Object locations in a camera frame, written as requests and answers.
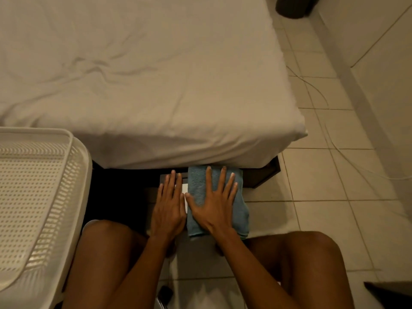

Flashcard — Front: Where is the person's left hand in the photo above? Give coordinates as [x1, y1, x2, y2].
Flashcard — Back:
[151, 170, 188, 242]

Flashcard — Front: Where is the person's right hand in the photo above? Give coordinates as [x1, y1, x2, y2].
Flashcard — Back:
[185, 166, 239, 237]

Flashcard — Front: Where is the blue towel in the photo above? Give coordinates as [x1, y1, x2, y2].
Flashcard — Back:
[186, 166, 250, 239]

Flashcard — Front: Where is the person's left forearm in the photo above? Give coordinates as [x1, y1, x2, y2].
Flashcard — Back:
[109, 235, 174, 309]

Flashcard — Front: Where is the person's right forearm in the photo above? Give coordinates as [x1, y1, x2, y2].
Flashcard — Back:
[215, 229, 292, 309]

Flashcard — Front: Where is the person's left leg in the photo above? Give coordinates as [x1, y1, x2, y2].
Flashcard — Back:
[62, 220, 149, 309]

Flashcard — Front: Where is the person's leg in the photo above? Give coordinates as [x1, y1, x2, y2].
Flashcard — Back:
[244, 231, 355, 309]
[62, 220, 149, 309]

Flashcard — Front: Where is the small dark object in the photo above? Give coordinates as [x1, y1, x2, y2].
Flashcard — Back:
[155, 285, 174, 309]

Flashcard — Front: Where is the person's right leg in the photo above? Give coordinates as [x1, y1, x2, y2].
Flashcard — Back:
[244, 231, 355, 309]

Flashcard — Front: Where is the mattress with white sheet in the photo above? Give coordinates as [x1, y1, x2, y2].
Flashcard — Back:
[0, 0, 308, 170]

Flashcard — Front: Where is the white perforated laundry basket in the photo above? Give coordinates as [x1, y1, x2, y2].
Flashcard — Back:
[0, 127, 93, 309]

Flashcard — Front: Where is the dark round bin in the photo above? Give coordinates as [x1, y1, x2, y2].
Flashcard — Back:
[275, 0, 322, 19]

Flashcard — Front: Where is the dark wooden bed frame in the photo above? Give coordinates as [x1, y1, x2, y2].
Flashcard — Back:
[92, 156, 281, 189]

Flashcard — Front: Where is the thin white cable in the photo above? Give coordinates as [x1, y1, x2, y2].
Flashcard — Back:
[286, 65, 412, 181]

